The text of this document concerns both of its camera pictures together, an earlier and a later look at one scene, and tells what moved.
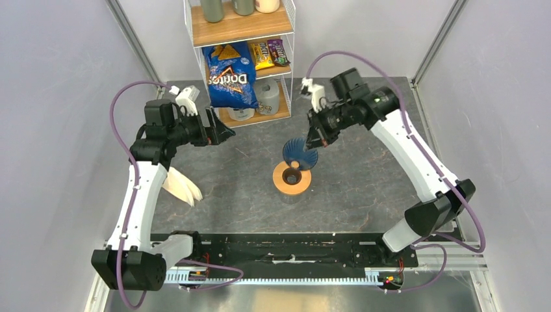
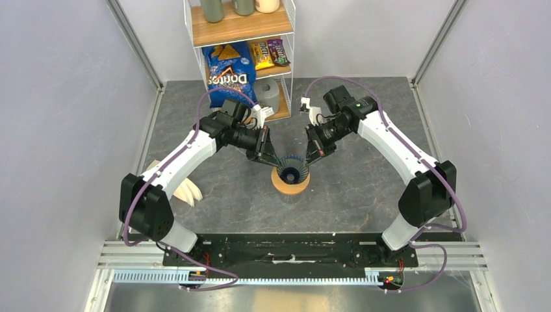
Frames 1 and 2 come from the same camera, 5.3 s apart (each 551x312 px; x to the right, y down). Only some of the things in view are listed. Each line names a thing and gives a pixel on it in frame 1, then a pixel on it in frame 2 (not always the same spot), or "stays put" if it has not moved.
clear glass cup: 291,199 stays put
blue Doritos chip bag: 231,76 stays put
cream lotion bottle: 267,6 stays put
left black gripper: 216,133 to 268,153
